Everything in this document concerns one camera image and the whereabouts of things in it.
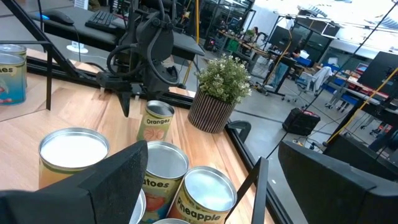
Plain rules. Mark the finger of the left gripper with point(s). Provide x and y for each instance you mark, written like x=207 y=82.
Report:
x=125 y=101

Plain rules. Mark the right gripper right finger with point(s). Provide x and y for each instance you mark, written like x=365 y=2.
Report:
x=342 y=199

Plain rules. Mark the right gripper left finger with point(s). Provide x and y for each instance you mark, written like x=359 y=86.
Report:
x=77 y=205

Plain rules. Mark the green oranges tin can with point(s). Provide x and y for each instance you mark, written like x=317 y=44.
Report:
x=12 y=49
x=155 y=124

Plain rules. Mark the yellow orange labelled tin can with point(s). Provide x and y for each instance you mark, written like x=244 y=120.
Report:
x=73 y=149

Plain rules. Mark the silver lidded tin can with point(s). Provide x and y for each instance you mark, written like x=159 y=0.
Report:
x=171 y=221
x=140 y=205

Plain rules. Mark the tomatoes tin can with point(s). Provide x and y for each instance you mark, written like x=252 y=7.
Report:
x=166 y=161

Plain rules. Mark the blue cherries tin can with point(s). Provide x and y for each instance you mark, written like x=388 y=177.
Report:
x=12 y=84

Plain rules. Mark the pineapple tin can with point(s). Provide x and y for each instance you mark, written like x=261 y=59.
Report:
x=208 y=189

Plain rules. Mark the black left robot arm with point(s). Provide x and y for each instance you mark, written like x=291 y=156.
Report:
x=158 y=40

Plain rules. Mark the white round floor stand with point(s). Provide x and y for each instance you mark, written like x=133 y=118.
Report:
x=77 y=49

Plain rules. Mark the black keyboard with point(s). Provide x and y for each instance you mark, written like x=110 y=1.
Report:
x=101 y=20

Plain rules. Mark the black case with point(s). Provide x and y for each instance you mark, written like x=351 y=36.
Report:
x=300 y=123

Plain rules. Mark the green plant in striped pot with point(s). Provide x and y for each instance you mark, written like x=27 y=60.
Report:
x=211 y=115

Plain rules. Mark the black mouse with blue light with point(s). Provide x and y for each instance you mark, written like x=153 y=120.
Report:
x=59 y=17

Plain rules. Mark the white chair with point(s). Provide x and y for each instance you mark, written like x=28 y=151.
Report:
x=320 y=76

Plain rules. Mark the black monitor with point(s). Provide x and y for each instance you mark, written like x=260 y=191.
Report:
x=379 y=74
x=280 y=39

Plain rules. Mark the person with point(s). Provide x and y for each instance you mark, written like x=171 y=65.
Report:
x=255 y=31
x=278 y=74

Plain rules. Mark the black aluminium table frame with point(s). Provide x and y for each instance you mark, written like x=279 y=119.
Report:
x=34 y=31

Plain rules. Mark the black clamp bracket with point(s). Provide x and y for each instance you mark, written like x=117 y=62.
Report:
x=241 y=126

